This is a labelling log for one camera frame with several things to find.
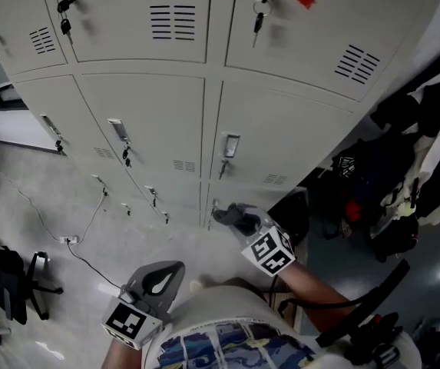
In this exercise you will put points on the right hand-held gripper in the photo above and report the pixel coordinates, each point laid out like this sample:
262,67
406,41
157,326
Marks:
269,250

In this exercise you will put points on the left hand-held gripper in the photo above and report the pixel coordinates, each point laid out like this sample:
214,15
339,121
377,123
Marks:
158,306

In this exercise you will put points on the dark grey wiping cloth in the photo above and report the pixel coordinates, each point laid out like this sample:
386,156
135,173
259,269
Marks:
231,215

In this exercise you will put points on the grey metal locker door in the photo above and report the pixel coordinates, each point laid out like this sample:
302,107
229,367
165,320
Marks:
281,129

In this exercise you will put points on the grey metal locker cabinet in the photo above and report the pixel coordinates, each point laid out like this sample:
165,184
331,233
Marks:
146,110

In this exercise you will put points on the person's right forearm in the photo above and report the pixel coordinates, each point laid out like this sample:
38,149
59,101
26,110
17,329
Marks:
311,290

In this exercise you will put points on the person's left forearm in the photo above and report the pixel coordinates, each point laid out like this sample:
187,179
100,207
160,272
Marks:
123,356

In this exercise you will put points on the black backpack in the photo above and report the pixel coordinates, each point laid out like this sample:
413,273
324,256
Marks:
290,217

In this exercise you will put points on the person's left shoe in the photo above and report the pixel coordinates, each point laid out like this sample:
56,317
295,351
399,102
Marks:
200,284

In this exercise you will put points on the person's printed white shirt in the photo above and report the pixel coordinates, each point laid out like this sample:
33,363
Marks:
223,310

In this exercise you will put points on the red bag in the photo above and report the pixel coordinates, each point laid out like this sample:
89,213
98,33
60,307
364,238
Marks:
354,210

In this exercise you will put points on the white power strip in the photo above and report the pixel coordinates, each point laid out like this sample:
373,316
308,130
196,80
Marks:
69,240

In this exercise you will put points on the navy bag with white print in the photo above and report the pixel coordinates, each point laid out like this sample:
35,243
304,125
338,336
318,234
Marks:
369,171

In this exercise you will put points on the black chest-mounted device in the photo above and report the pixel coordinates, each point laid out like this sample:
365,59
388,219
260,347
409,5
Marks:
377,336

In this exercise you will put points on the pale green plush toy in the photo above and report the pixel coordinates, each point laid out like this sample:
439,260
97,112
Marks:
405,208

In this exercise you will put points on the black office chair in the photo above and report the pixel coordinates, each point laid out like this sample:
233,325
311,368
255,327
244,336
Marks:
8,283

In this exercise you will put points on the black hanging coat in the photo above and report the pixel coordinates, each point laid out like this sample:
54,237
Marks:
431,106

